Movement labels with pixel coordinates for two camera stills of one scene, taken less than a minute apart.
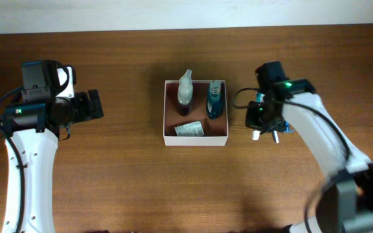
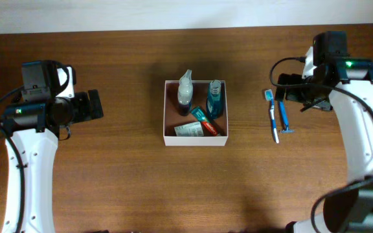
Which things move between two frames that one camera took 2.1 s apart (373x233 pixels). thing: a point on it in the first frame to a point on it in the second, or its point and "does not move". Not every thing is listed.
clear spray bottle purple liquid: (185, 93) does not move
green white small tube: (192, 129) does not move
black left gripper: (94, 103) does not move
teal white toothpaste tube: (256, 134) to (206, 123)
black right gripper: (258, 117) to (280, 87)
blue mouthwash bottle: (214, 101) does not move
